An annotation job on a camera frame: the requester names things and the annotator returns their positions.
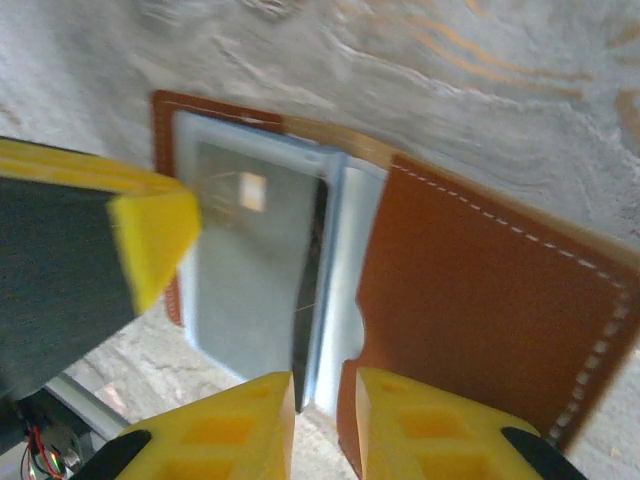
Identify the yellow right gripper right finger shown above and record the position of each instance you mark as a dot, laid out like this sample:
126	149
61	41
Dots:
425	435

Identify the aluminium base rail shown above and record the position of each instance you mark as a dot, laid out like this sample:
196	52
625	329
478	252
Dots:
85	405

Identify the credit card with gold chip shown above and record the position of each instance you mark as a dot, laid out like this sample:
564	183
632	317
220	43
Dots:
250	280

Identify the brown leather card holder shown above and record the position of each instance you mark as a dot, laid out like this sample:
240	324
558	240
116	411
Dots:
475	300

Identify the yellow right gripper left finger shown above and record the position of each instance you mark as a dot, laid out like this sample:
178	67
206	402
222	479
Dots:
225	430

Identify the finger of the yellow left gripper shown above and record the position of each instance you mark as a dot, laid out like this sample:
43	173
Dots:
155	240

